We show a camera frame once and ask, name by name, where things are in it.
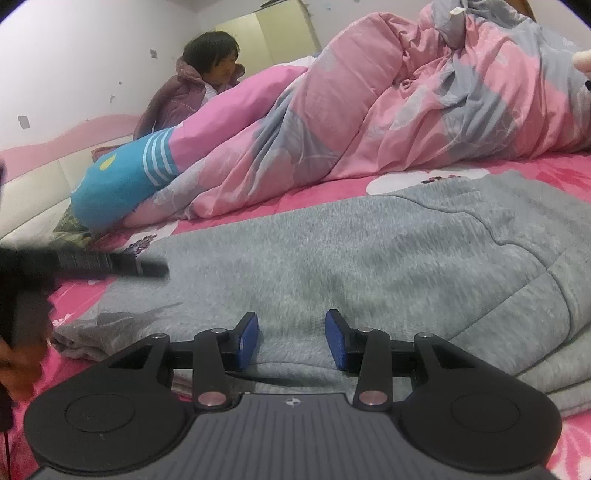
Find person's left hand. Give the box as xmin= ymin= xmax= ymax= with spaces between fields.
xmin=0 ymin=340 xmax=49 ymax=400

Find green patterned pillow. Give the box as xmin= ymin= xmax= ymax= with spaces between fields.
xmin=53 ymin=203 xmax=93 ymax=241

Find cream wardrobe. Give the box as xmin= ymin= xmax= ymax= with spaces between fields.
xmin=256 ymin=0 xmax=324 ymax=68

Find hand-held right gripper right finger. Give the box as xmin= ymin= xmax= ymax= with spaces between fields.
xmin=324 ymin=309 xmax=481 ymax=411

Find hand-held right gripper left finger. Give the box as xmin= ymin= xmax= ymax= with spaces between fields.
xmin=108 ymin=311 xmax=260 ymax=409

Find pink grey floral duvet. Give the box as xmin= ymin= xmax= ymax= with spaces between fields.
xmin=122 ymin=0 xmax=591 ymax=227

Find grey sweatpants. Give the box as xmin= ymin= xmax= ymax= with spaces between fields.
xmin=51 ymin=170 xmax=591 ymax=416

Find blue pink striped quilt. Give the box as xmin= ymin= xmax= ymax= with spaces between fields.
xmin=71 ymin=55 xmax=324 ymax=232

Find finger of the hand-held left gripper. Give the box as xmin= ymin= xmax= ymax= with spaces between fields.
xmin=55 ymin=251 xmax=169 ymax=281

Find stack of folded clothes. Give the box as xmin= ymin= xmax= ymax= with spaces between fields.
xmin=573 ymin=46 xmax=591 ymax=93

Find pink white headboard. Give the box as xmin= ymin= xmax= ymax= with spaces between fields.
xmin=0 ymin=113 xmax=153 ymax=241

